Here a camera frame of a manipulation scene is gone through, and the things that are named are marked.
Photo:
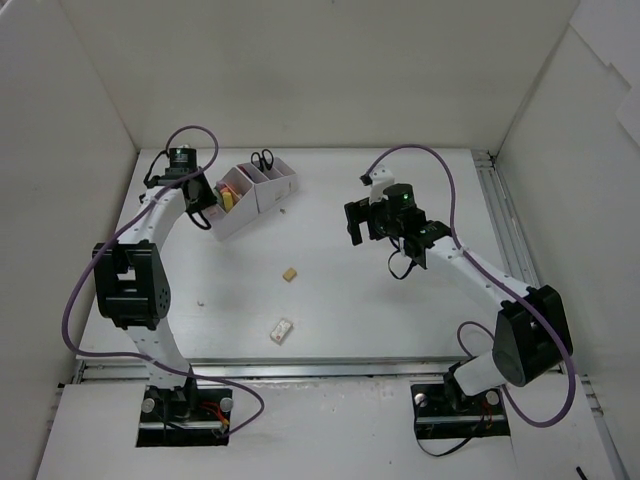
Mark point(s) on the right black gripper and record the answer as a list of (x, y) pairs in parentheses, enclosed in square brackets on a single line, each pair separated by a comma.
[(356, 222)]

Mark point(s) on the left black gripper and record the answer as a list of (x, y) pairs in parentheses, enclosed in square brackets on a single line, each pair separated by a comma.
[(204, 195)]

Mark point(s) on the yellow highlighter marker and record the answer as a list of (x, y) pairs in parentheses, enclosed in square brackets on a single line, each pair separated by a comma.
[(228, 199)]

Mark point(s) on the red gel pen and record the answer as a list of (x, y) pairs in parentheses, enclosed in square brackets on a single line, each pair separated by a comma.
[(245, 172)]

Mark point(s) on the black handled scissors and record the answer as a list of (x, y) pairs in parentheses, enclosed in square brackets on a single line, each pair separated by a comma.
[(263, 160)]

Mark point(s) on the tan eraser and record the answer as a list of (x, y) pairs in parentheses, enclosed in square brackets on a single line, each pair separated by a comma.
[(289, 274)]

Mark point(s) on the pink white stapler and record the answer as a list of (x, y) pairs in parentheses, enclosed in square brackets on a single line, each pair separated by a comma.
[(215, 212)]

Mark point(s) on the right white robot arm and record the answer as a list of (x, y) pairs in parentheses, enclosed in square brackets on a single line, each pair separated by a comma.
[(531, 333)]

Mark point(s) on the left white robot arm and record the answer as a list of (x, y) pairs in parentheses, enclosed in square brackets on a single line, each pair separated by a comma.
[(132, 288)]

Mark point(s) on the white pink desk organizer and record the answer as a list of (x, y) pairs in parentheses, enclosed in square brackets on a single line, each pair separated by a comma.
[(252, 199)]

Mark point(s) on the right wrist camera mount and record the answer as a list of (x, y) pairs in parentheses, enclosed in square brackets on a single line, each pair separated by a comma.
[(378, 179)]

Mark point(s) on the aluminium rail frame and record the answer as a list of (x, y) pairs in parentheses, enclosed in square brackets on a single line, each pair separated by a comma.
[(227, 295)]

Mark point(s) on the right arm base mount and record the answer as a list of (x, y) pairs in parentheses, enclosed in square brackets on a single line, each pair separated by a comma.
[(436, 417)]

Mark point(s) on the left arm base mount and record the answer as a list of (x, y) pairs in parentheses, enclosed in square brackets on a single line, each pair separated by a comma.
[(189, 417)]

